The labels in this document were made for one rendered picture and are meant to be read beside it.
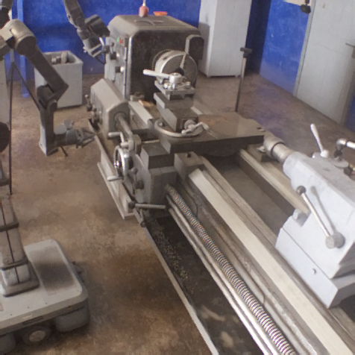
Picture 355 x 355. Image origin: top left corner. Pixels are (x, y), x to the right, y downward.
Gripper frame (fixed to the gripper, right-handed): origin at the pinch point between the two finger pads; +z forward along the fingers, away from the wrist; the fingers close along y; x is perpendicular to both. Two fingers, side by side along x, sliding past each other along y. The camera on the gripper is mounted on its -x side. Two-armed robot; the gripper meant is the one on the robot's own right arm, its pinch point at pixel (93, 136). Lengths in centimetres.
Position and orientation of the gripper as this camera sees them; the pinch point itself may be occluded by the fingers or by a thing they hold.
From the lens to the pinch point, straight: 199.7
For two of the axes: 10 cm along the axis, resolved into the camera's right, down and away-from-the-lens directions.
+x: 2.6, 9.3, -2.7
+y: -3.0, 3.5, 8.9
